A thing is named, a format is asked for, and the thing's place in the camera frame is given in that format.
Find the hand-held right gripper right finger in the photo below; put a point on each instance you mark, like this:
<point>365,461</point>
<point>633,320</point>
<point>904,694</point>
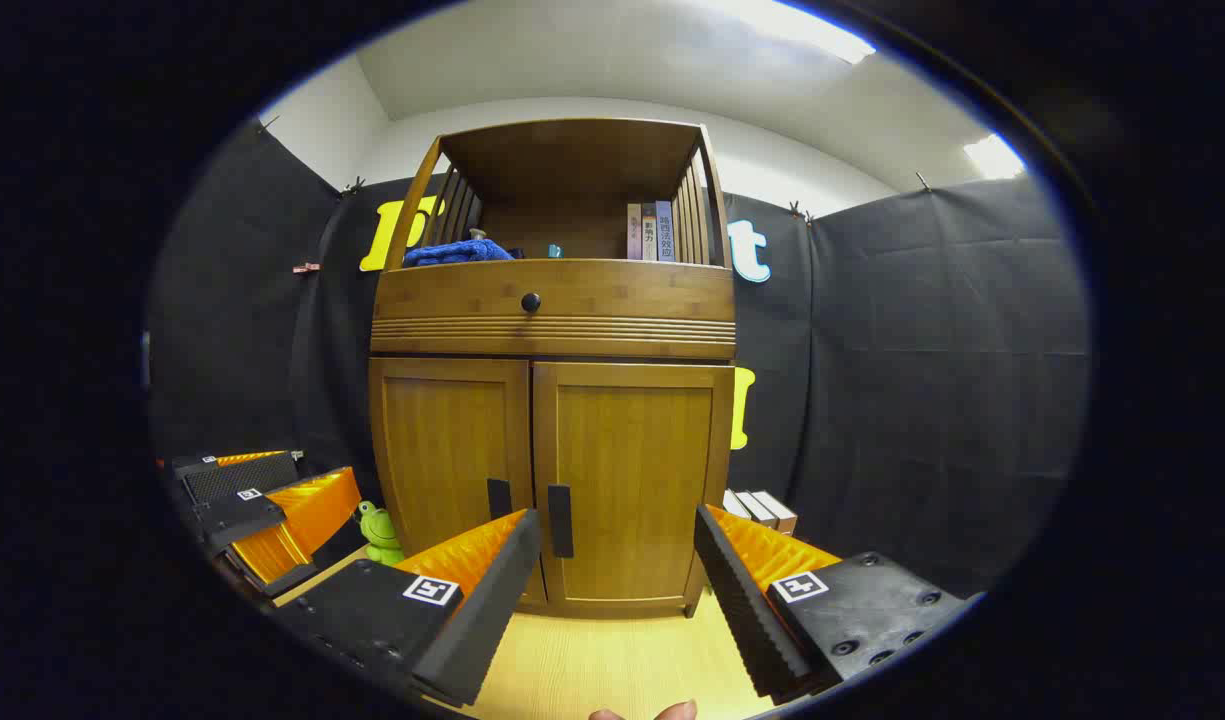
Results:
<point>737,600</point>

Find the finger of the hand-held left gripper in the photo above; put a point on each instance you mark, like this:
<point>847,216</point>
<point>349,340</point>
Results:
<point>242,476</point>
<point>312,515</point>

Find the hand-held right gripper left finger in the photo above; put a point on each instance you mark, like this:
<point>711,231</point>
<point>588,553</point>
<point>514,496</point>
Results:
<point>492,600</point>

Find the wooden cabinet door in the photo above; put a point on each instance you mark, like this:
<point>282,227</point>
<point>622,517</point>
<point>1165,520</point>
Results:
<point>637,460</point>
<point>442,440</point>

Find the wooden double-door shoe cabinet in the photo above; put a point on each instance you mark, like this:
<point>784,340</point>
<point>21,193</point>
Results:
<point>572,330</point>

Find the wooden cabinet drawer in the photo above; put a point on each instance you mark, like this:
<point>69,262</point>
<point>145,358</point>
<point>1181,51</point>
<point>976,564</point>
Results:
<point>622,300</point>

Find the green frog toy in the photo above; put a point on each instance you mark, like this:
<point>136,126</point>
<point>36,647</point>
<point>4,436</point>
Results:
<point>379,530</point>

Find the brown book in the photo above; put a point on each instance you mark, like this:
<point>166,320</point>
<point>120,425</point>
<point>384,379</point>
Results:
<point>780,512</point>

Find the black backdrop cloth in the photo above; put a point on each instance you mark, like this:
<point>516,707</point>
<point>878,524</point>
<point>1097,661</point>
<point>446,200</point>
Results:
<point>932,380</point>

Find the blue cloth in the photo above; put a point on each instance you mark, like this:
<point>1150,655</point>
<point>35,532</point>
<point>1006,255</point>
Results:
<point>457,252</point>

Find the black round drawer knob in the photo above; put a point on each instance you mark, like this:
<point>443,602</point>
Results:
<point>530,301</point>

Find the black binder clip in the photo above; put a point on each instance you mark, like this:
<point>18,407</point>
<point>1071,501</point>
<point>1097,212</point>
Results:
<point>352,186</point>
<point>797,211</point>
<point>267,123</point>
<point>923,182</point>

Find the dark grey book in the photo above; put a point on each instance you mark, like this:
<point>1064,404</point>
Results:
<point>649,235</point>

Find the pale pink book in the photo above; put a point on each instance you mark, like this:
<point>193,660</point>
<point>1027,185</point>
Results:
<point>634,232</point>

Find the small ceiling light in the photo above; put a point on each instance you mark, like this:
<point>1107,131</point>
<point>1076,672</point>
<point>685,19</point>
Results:
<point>992,157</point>

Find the long ceiling light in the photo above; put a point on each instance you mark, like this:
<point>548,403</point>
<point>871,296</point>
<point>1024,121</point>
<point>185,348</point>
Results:
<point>812,30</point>

